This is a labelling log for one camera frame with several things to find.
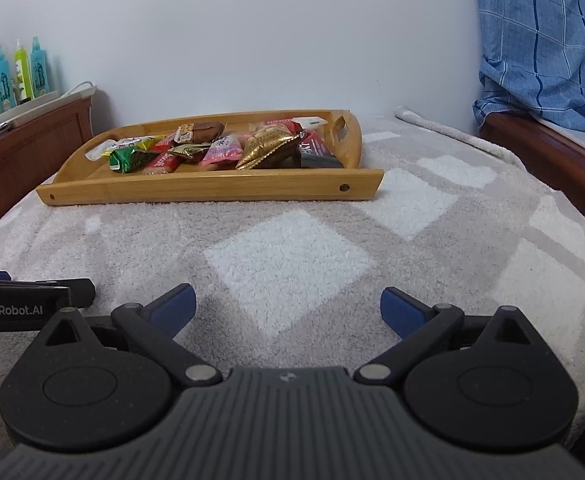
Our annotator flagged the clear white candy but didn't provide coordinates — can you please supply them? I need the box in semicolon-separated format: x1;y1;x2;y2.
291;116;327;131

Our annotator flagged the gold foil snack packet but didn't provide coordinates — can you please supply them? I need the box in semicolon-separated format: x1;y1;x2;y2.
168;143;212;164

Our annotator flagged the brown chocolate cone snack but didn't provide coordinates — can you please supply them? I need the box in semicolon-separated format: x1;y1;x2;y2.
173;122;225;144

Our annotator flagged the brown wooden cabinet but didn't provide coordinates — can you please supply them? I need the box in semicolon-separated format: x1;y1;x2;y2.
0;98;93;219

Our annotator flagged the red Biscoff biscuit packet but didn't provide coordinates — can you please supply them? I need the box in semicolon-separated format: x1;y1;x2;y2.
258;118;303;134

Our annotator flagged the bamboo serving tray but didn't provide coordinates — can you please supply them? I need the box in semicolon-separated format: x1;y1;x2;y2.
35;108;386;207

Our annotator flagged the blue plaid bedding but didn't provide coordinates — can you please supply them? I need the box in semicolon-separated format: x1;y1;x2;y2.
473;0;585;133

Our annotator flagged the green foil snack packet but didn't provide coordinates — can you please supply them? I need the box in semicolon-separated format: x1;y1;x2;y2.
108;146;158;174

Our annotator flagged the brown wooden bed frame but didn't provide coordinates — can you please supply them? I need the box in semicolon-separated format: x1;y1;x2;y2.
479;113;585;216

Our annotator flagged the pink pastry packet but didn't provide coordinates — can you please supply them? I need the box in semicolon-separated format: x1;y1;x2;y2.
199;133;244;169

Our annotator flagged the red gold peanut bag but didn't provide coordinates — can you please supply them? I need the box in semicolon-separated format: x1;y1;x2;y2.
235;127;300;170

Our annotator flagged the long red wafer bar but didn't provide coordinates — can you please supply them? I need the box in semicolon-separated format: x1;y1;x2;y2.
150;131;176;154

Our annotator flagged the green spray bottle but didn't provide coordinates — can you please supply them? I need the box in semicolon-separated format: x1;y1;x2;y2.
15;40;33;103

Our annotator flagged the grey white checked blanket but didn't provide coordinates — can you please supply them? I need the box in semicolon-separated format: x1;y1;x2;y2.
0;118;585;464

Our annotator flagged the clear bag nougat snack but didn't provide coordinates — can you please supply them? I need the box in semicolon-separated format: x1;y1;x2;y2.
239;122;265;136

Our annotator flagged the red black snack bar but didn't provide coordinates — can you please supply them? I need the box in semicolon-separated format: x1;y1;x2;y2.
299;130;343;168

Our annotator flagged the teal spray bottle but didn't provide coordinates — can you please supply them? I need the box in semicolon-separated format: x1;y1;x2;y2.
31;37;50;98
0;46;16;113

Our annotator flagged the yellow biscuit packet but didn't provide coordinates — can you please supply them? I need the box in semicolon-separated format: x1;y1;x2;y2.
100;136;163;157

